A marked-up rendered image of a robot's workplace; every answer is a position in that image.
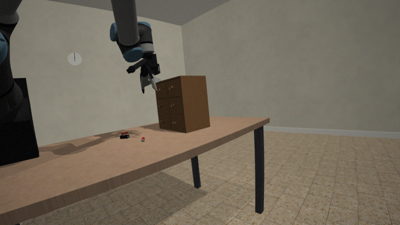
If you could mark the dark brown wooden drawer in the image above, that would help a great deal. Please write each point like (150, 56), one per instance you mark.
(178, 122)
(163, 106)
(174, 87)
(164, 120)
(176, 105)
(161, 90)

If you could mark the brown wooden chest of drawers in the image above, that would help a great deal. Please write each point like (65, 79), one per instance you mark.
(194, 101)

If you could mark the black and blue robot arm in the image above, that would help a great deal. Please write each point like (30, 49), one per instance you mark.
(133, 37)

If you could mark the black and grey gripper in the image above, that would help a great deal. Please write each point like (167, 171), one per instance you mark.
(148, 71)

